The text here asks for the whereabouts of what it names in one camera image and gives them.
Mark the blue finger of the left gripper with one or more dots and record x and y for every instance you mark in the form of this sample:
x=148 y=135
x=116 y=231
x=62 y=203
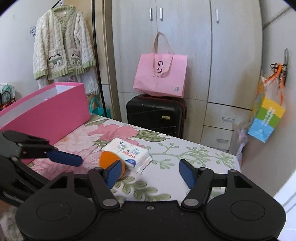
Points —
x=64 y=158

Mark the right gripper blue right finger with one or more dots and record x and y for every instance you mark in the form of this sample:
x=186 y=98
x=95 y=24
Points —
x=198 y=181

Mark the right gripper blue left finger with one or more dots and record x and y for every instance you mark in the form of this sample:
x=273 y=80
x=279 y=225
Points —
x=102 y=180

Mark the orange plush ball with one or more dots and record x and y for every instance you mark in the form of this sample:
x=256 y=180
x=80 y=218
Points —
x=107 y=158

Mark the blue white tissue pack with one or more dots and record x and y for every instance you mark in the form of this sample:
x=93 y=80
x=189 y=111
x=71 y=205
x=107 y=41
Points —
x=136 y=158

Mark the pink cardboard box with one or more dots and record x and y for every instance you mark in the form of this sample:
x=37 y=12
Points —
x=50 y=113

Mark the teal gift bag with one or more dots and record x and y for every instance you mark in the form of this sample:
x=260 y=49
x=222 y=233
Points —
x=98 y=110

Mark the black suitcase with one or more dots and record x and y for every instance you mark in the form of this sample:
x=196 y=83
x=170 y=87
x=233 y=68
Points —
x=160 y=114

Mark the white fluffy pants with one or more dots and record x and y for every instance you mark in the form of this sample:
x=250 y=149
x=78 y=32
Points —
x=88 y=79

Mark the colourful hanging gift bag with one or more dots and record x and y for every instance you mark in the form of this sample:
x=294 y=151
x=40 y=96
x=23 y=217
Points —
x=269 y=106

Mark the pink tote bag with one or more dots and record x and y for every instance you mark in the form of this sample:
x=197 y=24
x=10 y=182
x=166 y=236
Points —
x=161 y=74

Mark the white green knitted cardigan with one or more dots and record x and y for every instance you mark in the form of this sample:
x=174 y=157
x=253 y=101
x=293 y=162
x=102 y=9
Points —
x=62 y=44

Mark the grey wardrobe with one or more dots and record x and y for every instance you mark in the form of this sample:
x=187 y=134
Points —
x=207 y=52

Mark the black clothes rack pole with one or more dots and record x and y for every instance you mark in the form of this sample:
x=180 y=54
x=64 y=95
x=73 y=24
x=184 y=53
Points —
x=96 y=57

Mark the wall hook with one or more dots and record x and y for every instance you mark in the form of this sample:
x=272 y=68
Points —
x=285 y=65

